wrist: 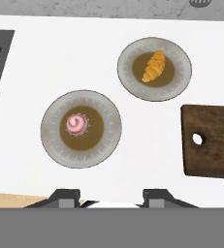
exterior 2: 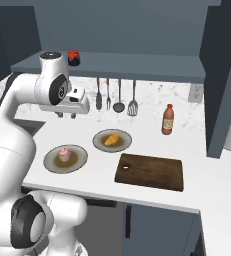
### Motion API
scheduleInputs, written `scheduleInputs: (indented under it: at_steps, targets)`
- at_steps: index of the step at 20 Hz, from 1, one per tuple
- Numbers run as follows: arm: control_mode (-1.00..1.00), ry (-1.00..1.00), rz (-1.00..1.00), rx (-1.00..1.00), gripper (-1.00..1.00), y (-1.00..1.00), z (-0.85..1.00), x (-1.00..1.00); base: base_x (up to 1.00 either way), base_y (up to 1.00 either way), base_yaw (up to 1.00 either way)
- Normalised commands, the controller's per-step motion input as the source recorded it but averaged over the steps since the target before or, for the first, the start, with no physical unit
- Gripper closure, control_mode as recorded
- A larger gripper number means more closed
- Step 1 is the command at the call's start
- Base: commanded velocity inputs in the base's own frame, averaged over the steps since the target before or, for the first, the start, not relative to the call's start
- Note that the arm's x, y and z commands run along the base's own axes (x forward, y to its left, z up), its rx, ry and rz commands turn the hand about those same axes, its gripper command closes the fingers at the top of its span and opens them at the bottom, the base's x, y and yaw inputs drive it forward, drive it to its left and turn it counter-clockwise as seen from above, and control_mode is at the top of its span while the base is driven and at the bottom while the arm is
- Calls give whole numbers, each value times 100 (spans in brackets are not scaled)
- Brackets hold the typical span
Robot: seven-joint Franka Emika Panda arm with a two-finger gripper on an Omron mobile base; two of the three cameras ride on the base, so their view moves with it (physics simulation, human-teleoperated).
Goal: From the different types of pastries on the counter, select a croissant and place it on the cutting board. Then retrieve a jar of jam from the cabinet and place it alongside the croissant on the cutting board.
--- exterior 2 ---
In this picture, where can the red jam jar black lid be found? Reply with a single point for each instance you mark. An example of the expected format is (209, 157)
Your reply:
(73, 58)

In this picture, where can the grey dishwasher front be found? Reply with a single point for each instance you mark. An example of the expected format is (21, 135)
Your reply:
(102, 233)

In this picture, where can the hanging grey fork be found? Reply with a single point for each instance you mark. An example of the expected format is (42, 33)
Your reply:
(108, 100)

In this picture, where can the grey sink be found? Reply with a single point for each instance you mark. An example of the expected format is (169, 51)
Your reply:
(33, 127)

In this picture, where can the hanging grey spoon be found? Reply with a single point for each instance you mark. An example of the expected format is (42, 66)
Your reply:
(98, 100)

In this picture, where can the blue-grey lower cupboard door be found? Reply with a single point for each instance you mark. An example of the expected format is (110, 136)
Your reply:
(163, 233)

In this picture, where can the blue-grey cabinet door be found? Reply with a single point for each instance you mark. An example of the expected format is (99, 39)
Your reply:
(223, 76)
(7, 36)

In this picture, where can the orange-brown sauce bottle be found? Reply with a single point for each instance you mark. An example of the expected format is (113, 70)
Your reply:
(167, 121)

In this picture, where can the pink cupcake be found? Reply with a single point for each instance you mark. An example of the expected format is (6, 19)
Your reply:
(64, 155)

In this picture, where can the blue-grey cabinet shelf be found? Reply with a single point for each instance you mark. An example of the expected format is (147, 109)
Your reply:
(137, 66)

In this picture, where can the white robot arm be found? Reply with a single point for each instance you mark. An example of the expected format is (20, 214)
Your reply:
(10, 156)

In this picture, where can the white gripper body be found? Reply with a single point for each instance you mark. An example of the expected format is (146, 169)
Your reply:
(80, 107)

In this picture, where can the grey plate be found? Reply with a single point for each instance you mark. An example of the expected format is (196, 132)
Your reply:
(78, 159)
(123, 141)

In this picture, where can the hanging grey slotted spatula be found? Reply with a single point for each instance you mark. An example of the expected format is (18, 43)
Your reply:
(132, 108)

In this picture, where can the hanging grey ladle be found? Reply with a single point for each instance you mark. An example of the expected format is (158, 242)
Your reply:
(119, 106)

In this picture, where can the white wall socket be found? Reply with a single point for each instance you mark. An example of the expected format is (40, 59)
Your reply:
(196, 92)

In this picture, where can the dark wooden cutting board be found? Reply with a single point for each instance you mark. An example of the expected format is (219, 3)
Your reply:
(150, 171)

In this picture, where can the golden croissant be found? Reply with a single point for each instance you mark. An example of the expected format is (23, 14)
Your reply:
(111, 139)

